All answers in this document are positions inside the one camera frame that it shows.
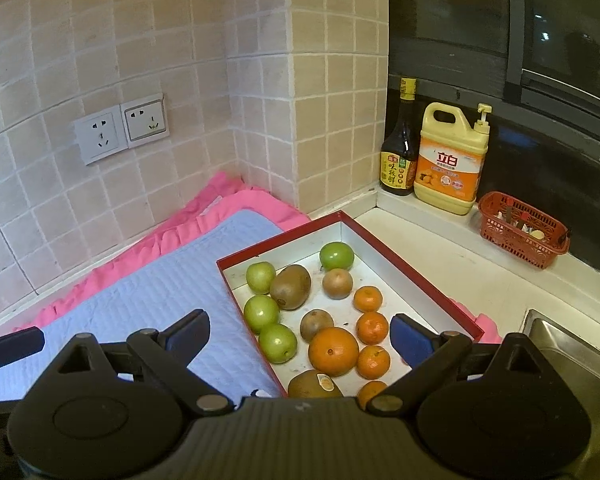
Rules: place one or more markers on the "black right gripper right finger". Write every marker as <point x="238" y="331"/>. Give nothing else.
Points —
<point x="433" y="359"/>

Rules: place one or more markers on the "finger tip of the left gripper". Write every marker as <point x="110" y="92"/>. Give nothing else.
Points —
<point x="19" y="345"/>

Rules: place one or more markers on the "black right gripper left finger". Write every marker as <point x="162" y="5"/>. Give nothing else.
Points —
<point x="164" y="359"/>

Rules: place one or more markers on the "green apple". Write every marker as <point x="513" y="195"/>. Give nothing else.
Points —
<point x="259" y="277"/>
<point x="259" y="311"/>
<point x="278" y="343"/>

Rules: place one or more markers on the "small tangerine on mat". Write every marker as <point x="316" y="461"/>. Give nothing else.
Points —
<point x="373" y="362"/>

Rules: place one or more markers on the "small tangerine near box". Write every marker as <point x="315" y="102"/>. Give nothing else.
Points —
<point x="368" y="391"/>

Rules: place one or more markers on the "light blue quilted mat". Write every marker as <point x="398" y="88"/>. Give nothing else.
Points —
<point x="158" y="295"/>

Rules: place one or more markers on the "large orange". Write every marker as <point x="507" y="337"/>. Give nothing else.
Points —
<point x="333" y="351"/>

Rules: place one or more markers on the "green apple on mat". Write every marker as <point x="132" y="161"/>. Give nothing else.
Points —
<point x="278" y="343"/>

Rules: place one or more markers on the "red cardboard box tray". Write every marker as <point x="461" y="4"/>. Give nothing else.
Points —
<point x="403" y="289"/>

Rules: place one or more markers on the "small brown kiwi in box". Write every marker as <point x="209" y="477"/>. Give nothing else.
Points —
<point x="313" y="322"/>

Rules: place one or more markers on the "green apple in box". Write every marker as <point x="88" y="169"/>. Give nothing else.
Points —
<point x="259" y="277"/>

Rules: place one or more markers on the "brown kiwi with sticker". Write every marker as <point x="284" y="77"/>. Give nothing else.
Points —
<point x="312" y="384"/>

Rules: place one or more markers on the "red plastic basket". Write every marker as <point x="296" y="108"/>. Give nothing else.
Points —
<point x="522" y="230"/>

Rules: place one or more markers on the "steel sink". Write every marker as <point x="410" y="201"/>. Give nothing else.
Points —
<point x="577" y="361"/>

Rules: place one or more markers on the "pink towel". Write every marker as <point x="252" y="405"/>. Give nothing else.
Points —
<point x="222" y="197"/>

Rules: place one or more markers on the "dark soy sauce bottle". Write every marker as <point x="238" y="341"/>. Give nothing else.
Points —
<point x="398" y="155"/>

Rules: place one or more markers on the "yellow detergent jug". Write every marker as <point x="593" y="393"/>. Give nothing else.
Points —
<point x="451" y="157"/>

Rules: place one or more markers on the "white wall socket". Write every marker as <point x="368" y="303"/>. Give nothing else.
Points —
<point x="100" y="135"/>
<point x="144" y="120"/>

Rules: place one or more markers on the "dark window frame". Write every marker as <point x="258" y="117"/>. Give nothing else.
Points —
<point x="542" y="55"/>

